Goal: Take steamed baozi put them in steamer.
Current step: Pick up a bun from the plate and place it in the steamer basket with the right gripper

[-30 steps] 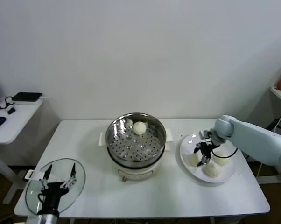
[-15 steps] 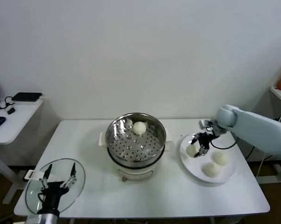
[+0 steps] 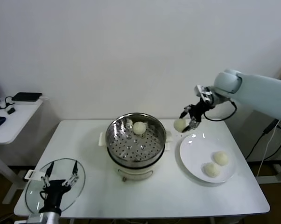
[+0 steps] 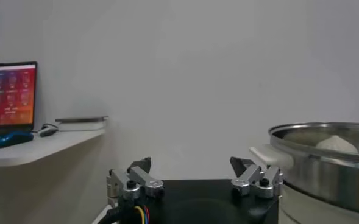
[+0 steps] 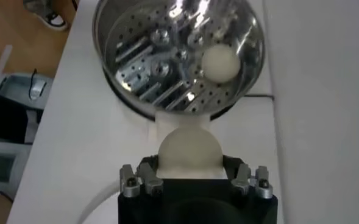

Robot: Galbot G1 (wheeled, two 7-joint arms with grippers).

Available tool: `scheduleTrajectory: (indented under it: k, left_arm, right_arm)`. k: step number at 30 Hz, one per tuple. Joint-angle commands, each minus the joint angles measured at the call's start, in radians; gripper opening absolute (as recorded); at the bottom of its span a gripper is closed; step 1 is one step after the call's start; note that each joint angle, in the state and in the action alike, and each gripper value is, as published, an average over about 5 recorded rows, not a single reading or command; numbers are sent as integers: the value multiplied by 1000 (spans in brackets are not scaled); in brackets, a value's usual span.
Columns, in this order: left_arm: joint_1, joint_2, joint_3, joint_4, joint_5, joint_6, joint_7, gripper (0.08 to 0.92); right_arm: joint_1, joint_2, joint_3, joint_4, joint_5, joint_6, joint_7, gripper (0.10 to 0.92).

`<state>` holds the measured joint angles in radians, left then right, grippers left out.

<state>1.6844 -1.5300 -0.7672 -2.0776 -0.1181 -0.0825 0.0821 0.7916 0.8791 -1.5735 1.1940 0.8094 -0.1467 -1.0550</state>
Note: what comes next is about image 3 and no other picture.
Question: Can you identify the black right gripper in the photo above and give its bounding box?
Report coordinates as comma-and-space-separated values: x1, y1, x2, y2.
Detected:
179, 98, 212, 133

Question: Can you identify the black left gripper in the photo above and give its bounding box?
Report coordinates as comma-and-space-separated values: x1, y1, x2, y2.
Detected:
39, 161, 79, 214

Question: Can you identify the white steamed baozi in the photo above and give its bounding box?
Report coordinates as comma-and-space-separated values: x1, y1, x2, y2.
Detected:
202, 162, 221, 178
133, 121, 147, 136
173, 119, 188, 133
212, 151, 230, 167

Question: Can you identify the stainless steel steamer basket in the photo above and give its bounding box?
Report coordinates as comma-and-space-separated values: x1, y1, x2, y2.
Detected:
105, 112, 167, 168

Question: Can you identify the round glass pot lid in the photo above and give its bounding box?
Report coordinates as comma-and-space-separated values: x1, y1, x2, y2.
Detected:
23, 158, 86, 215

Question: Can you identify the large white plate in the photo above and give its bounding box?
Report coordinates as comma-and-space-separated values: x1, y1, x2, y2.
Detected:
179, 133, 238, 184

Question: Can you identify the white side desk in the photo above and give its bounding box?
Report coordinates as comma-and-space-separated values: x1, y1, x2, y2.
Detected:
0, 98, 49, 205

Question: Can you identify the white electric cooker base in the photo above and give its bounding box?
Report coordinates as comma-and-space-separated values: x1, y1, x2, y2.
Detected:
98, 129, 174, 182

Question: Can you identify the flat black device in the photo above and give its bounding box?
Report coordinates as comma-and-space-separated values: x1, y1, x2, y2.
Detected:
11, 92, 43, 103

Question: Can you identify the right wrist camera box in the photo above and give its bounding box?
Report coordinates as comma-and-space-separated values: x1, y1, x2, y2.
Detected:
194, 84, 213, 102

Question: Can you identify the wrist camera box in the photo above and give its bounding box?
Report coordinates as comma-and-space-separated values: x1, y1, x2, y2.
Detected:
26, 213, 46, 224
194, 84, 213, 102

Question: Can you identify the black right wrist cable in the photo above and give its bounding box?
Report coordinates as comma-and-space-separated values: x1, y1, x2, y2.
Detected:
203, 99, 238, 122

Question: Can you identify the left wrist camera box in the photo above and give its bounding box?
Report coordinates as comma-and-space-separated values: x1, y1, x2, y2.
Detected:
26, 213, 46, 224

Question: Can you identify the small black adapter with cable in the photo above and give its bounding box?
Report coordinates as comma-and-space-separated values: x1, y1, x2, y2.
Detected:
0, 95, 18, 115

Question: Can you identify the black power cable with adapter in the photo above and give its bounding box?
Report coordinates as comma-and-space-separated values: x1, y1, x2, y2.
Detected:
245, 118, 281, 162

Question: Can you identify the white hanging cable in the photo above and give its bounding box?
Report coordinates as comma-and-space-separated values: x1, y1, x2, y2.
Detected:
255, 118, 281, 181

